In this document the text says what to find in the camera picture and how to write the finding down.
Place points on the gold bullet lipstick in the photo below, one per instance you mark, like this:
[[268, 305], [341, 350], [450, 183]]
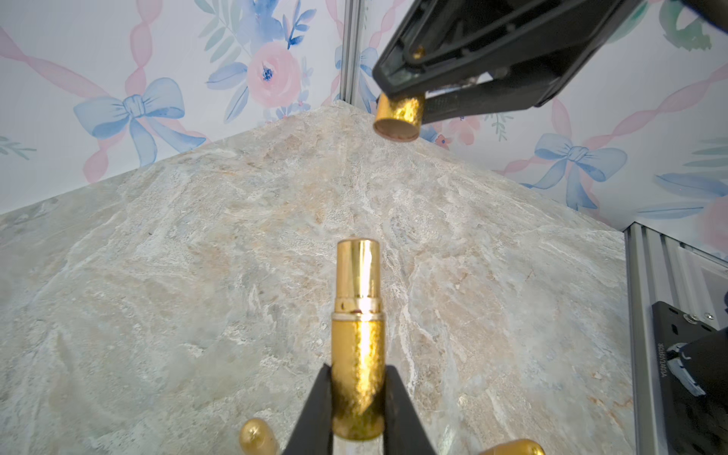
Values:
[[257, 438], [516, 447]]

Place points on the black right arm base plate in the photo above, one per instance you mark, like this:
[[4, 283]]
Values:
[[692, 370]]

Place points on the aluminium corner post right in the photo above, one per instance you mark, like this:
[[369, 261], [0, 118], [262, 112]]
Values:
[[350, 49]]

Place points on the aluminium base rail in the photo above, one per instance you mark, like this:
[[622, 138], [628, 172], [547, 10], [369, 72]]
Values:
[[661, 268]]

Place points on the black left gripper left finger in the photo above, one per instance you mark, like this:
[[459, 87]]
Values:
[[313, 432]]

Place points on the gold lipstick cap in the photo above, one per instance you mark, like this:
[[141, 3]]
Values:
[[399, 120]]

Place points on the gold bullet lipstick left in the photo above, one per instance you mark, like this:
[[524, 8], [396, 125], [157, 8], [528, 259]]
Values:
[[257, 438]]

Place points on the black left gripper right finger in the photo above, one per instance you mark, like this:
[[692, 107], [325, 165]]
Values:
[[404, 433]]

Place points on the gold lipstick tube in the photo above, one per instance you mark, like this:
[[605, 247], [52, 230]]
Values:
[[358, 363]]

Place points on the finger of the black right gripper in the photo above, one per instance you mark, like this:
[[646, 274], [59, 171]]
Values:
[[441, 43], [527, 85]]

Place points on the gold bullet lipstick right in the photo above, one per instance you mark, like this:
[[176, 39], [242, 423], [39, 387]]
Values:
[[516, 447]]

